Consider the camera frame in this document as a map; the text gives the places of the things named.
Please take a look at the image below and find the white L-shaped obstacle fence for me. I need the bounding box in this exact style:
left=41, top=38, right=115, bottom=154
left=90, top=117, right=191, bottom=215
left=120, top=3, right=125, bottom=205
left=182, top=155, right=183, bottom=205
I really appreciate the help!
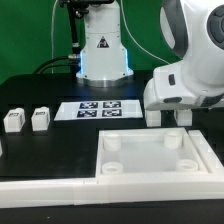
left=0, top=130, right=224, bottom=208

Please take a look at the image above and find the white part at left edge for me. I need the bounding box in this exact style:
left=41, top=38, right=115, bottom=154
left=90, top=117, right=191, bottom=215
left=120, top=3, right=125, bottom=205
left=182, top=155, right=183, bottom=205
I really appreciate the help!
left=0, top=140, right=3, bottom=157

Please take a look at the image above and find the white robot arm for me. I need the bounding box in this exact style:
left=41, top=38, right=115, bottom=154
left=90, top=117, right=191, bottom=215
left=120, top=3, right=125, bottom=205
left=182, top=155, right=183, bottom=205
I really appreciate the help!
left=77, top=0, right=224, bottom=111

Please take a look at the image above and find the white cable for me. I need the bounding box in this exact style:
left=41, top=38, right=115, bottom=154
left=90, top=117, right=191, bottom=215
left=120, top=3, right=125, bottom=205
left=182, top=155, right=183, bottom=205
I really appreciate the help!
left=49, top=0, right=60, bottom=74

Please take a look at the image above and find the white sheet with tags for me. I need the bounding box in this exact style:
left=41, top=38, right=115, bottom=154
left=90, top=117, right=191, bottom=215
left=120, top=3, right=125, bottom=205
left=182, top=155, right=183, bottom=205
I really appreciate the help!
left=54, top=100, right=143, bottom=121

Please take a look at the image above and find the white square tabletop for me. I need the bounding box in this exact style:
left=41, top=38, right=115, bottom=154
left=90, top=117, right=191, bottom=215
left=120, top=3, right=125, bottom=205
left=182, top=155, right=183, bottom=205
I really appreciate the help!
left=95, top=128, right=208, bottom=177

